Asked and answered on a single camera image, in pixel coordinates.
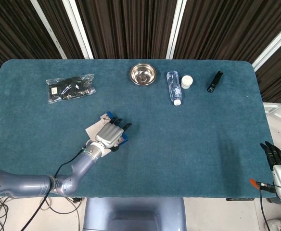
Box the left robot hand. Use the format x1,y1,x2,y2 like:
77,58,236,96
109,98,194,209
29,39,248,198
94,117,133,153

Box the blue glasses case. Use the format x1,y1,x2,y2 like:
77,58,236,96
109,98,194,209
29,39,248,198
85,110,129,147

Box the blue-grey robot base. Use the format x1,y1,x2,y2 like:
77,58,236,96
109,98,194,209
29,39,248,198
82,197,187,231

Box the clear bag with black item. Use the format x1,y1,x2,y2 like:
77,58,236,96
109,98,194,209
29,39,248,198
45,74,97,104

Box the stainless steel bowl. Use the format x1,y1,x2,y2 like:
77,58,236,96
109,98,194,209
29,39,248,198
129,63,157,86

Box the teal table cloth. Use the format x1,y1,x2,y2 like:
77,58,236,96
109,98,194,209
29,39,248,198
0,59,276,199

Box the white metal rack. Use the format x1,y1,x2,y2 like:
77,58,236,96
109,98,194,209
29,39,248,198
262,100,281,121

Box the clear plastic water bottle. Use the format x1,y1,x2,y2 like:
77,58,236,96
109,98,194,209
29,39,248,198
166,70,183,106

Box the small white jar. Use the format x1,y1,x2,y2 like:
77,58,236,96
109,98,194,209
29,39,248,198
180,75,193,90

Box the dark brown curtain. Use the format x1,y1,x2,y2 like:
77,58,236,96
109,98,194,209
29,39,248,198
0,0,281,104

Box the black stapler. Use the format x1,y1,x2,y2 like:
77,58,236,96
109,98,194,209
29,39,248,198
206,70,224,93

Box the black cable with orange connector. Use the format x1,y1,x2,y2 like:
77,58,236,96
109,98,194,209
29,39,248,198
249,178,276,231

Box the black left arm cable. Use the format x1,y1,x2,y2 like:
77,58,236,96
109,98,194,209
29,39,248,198
20,144,88,231

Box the grey floor cable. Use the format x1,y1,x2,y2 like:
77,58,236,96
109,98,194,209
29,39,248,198
39,197,83,215

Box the white frame post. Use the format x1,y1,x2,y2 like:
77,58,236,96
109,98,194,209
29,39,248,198
62,0,94,60
165,0,187,60
252,23,281,72
30,0,68,60

